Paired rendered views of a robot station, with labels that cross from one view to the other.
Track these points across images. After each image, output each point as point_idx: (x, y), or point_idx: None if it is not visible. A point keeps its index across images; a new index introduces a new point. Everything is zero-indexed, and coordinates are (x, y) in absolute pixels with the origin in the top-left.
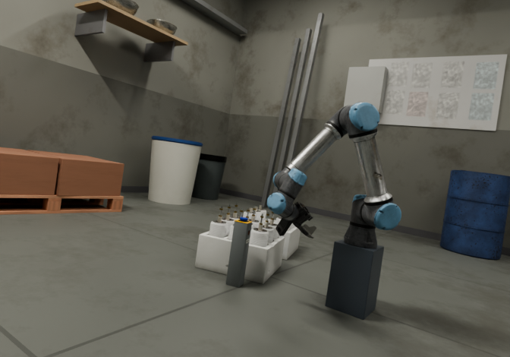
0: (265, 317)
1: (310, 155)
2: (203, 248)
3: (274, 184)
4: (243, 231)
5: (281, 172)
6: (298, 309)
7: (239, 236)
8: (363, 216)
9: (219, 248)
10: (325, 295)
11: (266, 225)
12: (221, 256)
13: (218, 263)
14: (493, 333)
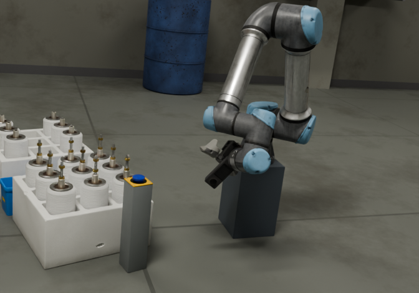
0: (234, 290)
1: (249, 79)
2: (57, 237)
3: (206, 126)
4: (148, 196)
5: (222, 110)
6: (230, 259)
7: (142, 205)
8: (276, 132)
9: (83, 226)
10: (210, 224)
11: (113, 165)
12: (87, 236)
13: (83, 249)
14: (325, 192)
